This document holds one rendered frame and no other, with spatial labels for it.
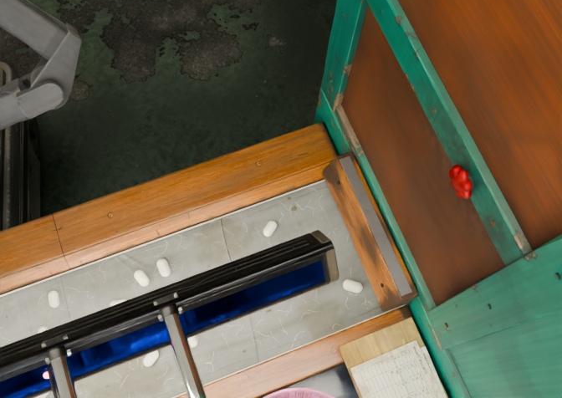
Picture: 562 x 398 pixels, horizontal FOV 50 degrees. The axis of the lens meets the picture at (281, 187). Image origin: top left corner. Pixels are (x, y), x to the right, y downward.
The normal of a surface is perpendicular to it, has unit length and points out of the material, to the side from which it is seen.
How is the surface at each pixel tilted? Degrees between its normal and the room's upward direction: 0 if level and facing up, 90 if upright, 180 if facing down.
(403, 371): 0
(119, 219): 0
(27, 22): 43
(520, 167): 90
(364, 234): 67
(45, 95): 49
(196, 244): 0
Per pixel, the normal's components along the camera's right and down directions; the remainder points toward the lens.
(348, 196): -0.84, 0.18
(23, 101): 0.36, 0.41
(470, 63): -0.93, 0.33
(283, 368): 0.04, -0.34
